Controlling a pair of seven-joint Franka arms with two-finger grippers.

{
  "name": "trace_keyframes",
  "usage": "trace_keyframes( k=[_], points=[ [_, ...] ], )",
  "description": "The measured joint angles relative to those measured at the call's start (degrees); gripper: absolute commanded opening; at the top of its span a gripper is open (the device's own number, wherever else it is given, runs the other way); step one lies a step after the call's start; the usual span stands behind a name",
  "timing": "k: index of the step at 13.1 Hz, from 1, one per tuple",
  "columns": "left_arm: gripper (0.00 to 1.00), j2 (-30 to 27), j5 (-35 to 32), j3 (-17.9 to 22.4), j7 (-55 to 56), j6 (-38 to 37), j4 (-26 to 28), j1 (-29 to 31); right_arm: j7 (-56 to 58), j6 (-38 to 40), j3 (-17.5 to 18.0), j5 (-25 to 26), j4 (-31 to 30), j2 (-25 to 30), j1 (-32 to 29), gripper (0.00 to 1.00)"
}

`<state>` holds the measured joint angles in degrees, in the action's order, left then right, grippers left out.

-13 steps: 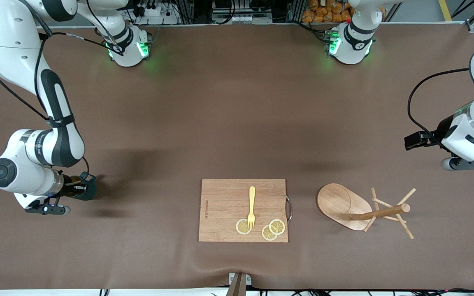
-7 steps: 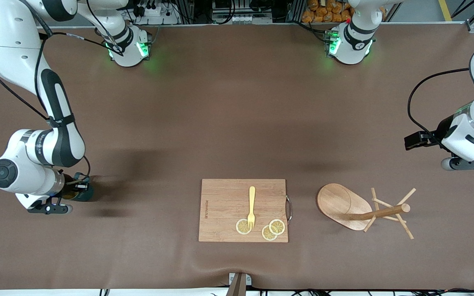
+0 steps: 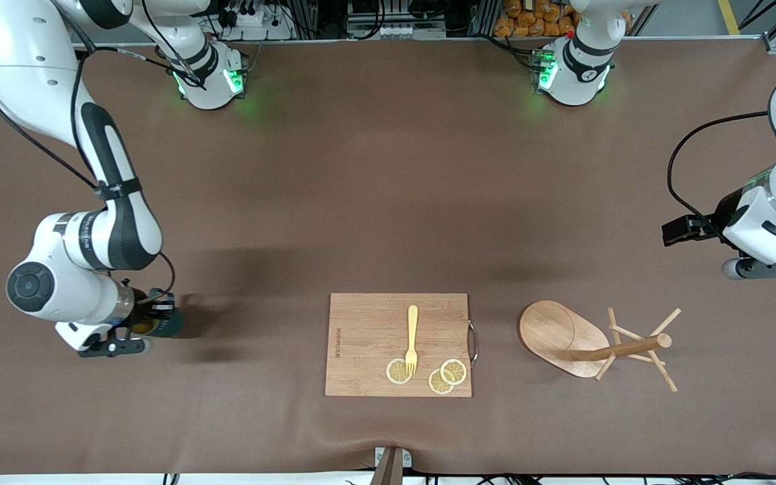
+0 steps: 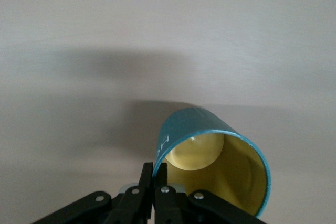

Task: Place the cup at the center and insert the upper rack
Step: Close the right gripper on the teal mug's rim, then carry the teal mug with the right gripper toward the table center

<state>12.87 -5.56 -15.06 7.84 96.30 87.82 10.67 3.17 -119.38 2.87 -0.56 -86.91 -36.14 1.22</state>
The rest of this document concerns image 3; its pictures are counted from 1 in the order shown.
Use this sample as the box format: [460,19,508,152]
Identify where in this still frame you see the wooden mug tree rack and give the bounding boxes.
[519,300,682,393]

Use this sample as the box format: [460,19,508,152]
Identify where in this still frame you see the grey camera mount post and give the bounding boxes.
[369,447,413,485]

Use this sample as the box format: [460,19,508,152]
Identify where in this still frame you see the yellow fork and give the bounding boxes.
[405,305,420,377]

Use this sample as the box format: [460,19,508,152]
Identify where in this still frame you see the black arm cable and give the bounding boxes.
[666,111,771,233]
[0,0,180,304]

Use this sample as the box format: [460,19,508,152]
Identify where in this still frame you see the orange snack packets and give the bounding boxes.
[494,0,633,38]

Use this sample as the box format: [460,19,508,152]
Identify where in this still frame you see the dark teal mug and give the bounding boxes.
[129,296,184,339]

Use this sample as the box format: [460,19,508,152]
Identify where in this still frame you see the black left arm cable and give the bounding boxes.
[666,111,771,233]

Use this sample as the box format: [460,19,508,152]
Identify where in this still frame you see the wooden cutting board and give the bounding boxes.
[325,292,480,398]

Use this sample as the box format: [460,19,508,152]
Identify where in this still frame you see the white power strip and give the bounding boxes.
[199,3,294,41]

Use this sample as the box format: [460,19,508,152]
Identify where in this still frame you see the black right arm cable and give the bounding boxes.
[0,0,180,304]

